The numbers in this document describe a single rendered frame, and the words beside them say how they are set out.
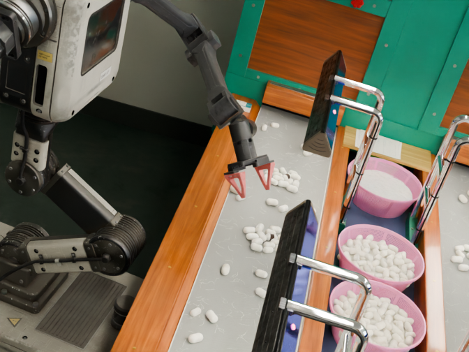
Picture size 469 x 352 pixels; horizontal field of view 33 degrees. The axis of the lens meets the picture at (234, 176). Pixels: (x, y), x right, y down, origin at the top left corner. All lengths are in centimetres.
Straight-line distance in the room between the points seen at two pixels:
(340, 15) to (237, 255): 104
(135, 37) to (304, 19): 130
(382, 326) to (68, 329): 86
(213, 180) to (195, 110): 163
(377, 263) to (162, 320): 75
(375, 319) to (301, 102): 102
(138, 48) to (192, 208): 179
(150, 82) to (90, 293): 185
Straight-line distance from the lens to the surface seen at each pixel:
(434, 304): 232
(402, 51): 293
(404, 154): 298
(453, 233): 271
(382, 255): 247
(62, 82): 184
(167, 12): 242
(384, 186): 281
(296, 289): 163
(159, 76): 404
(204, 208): 235
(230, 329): 202
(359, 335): 157
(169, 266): 211
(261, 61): 299
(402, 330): 225
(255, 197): 251
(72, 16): 177
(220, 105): 219
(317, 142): 220
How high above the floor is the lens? 210
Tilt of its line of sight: 32 degrees down
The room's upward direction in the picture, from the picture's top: 16 degrees clockwise
